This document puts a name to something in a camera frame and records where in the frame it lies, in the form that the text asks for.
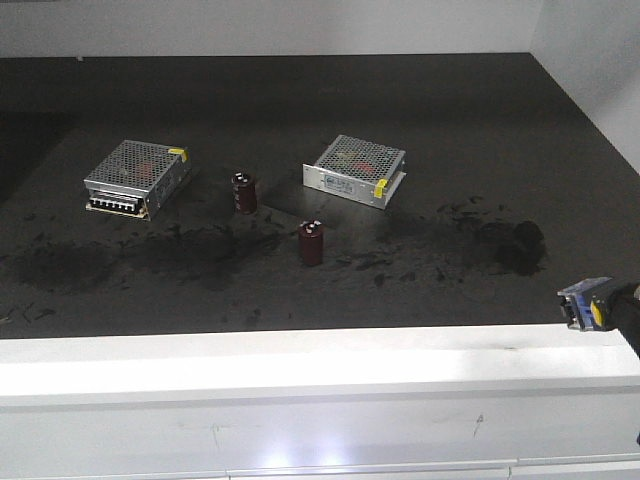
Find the metal mesh power supply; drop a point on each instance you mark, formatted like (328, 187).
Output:
(136, 179)
(357, 170)

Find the dark red capacitor right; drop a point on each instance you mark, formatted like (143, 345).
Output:
(310, 242)

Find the dark red capacitor left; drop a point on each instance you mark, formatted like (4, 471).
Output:
(243, 186)

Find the yellow mushroom push button switch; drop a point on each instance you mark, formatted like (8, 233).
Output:
(587, 304)

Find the dark red capacitor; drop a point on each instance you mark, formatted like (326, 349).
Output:
(243, 186)
(310, 242)

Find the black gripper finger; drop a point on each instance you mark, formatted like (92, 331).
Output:
(625, 314)

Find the metal mesh power supply right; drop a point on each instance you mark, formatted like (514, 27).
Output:
(357, 170)

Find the metal mesh power supply left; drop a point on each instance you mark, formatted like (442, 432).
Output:
(136, 179)

